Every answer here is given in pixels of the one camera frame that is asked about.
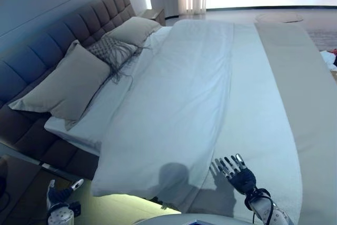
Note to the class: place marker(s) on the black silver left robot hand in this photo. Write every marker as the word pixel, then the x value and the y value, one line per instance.
pixel 59 197

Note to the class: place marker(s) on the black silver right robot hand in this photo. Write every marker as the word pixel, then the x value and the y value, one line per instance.
pixel 245 180

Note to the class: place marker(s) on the white duvet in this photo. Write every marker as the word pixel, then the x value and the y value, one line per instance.
pixel 171 103

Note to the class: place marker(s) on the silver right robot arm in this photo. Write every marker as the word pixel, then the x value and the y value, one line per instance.
pixel 273 214

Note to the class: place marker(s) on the white fitted bed sheet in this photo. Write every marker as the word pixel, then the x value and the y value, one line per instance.
pixel 110 103

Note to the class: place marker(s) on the dark wooden nightstand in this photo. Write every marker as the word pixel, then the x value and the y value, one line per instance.
pixel 23 190

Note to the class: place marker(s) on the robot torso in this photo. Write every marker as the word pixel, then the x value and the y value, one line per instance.
pixel 197 217

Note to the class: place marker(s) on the white textured blanket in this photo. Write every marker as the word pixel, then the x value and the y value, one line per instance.
pixel 258 117

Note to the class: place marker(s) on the beige bedspread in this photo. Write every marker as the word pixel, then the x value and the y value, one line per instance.
pixel 302 103

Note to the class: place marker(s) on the large beige pillow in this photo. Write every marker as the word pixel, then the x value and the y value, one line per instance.
pixel 68 85

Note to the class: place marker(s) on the white garment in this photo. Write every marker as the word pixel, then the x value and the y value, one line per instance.
pixel 326 59

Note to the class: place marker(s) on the dark blue garment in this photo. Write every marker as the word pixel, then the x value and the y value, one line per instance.
pixel 335 60

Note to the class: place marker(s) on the grey macrame fringe cushion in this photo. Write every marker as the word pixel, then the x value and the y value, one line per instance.
pixel 108 48

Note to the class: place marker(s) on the brown tufted headboard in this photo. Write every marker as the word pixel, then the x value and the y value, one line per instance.
pixel 52 40

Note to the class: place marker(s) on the red garment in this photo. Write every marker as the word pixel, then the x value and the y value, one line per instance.
pixel 334 50

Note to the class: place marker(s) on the grey area rug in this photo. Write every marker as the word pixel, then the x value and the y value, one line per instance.
pixel 323 38

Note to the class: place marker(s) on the small wooden nightstand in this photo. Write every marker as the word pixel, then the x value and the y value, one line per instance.
pixel 156 15

